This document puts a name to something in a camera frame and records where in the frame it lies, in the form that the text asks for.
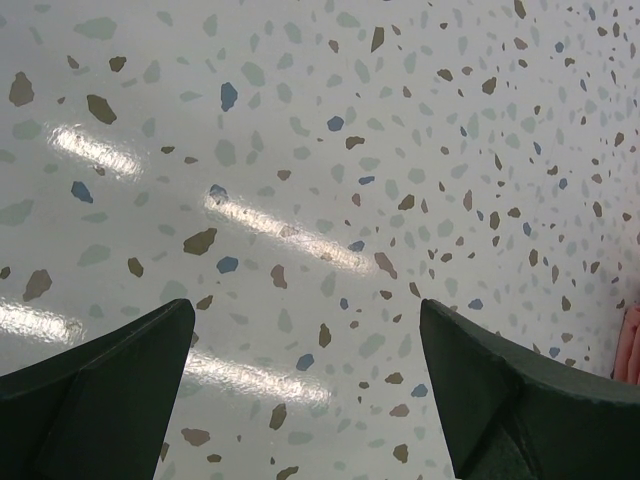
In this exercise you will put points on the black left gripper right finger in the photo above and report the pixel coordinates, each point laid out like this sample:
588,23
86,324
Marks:
509,413

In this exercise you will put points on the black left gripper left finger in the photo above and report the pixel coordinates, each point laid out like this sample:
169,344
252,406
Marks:
99,410

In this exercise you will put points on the folded salmon pink t-shirt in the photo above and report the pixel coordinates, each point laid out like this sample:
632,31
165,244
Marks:
626,364

